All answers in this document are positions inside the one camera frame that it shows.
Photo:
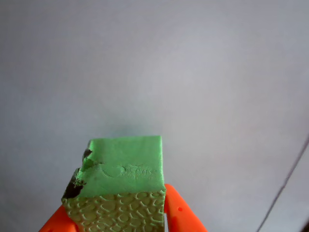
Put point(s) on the green textured foam block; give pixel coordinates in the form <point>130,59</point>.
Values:
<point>125,174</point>

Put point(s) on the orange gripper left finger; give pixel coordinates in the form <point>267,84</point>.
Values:
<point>60,223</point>

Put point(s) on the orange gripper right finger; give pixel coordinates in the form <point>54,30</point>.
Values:
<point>181,212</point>

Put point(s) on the white paper sheet black frame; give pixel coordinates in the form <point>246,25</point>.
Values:
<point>169,72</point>

